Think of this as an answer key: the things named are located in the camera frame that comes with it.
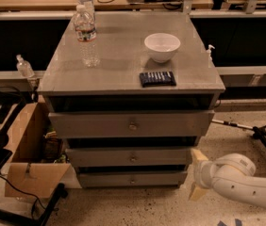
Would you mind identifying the grey drawer cabinet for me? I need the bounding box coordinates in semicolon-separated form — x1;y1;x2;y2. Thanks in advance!
39;11;224;177

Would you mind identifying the black stand frame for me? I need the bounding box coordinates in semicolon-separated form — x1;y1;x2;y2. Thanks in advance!
0;86;68;226

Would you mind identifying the white bowl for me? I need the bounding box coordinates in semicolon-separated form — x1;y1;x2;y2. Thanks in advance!
144;33;181;63

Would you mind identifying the clear front water bottle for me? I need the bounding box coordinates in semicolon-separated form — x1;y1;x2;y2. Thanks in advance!
73;5;100;67

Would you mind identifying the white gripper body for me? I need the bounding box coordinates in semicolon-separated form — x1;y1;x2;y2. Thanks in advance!
193;160;217;189

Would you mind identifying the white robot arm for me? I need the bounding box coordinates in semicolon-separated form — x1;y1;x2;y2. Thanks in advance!
189;149;266;209

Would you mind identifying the grey drawer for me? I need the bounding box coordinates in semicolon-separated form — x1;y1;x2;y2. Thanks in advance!
77;171;187;187
49;110;214;138
66;147;191;167

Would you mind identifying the clear water bottle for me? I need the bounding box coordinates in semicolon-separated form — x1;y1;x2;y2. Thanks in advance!
73;5;100;67
77;0;95;20

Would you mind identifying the white pump dispenser bottle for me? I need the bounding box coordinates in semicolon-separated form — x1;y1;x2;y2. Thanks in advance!
206;44;215;61

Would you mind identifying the clear rear water bottle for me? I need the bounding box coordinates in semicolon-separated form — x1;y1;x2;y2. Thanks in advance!
77;0;95;20

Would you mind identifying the black tripod with metal pole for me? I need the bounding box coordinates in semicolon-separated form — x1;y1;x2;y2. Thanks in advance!
212;120;266;148

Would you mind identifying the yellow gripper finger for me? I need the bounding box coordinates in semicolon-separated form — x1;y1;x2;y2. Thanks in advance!
191;149;208;166
189;183;208;202

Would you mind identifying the small clear sanitizer bottle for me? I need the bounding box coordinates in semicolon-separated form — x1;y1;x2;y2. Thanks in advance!
16;55;35;78

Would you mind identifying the grey top drawer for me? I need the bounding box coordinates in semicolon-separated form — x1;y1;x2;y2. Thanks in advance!
49;110;214;138

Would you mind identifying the grey middle drawer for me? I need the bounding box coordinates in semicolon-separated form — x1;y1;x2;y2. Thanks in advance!
66;147;191;167

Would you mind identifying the dark blue snack packet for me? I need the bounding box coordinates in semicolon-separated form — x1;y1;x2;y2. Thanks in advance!
139;71;176;88

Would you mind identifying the brown cardboard box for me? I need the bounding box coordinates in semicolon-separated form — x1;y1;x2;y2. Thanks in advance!
5;103;70;199

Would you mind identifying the grey bottom drawer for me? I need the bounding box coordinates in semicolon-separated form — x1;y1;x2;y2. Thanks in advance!
77;171;187;187

